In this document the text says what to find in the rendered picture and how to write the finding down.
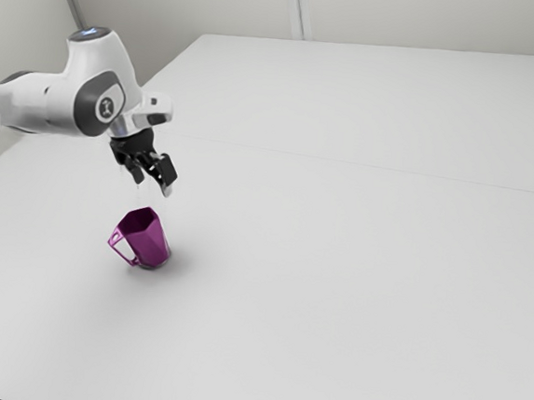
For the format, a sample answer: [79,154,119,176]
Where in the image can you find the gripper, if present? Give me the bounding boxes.
[104,124,183,200]

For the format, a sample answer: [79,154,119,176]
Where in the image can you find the purple faceted mug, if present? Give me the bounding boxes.
[105,202,175,273]

